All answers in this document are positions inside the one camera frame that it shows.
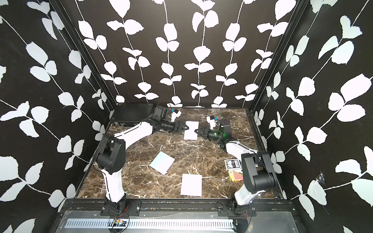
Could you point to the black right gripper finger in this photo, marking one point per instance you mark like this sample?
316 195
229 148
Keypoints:
200 131
201 134

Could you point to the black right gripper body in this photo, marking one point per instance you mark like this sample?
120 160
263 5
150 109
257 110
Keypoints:
215 135

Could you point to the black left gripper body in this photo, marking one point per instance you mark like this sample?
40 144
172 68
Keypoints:
167 125

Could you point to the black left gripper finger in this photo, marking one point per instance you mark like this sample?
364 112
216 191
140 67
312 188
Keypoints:
181 129
181 125

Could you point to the light blue square paper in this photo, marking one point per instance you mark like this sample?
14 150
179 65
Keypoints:
190 133

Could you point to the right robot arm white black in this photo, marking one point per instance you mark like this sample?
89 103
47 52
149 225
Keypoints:
258 172

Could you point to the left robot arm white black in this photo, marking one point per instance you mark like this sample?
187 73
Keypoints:
110 154

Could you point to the pale blue square paper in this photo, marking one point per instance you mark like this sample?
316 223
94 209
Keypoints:
162 163

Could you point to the white square paper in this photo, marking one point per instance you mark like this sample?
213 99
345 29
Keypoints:
191 185

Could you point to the black playing card box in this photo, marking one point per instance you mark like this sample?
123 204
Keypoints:
233 164

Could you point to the black aluminium briefcase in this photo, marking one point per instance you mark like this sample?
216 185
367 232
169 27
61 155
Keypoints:
131 114

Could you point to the yellow red card box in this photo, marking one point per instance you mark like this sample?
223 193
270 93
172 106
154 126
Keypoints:
235 175

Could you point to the small circuit board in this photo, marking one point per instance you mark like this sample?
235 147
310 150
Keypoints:
118 223

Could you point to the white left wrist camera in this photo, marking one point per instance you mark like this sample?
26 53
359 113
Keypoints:
175 114

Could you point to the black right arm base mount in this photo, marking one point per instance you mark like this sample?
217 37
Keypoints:
230 208

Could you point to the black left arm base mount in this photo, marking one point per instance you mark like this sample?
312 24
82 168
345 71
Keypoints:
132 207

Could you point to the white perforated cable duct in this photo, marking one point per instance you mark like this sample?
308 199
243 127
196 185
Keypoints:
159 224

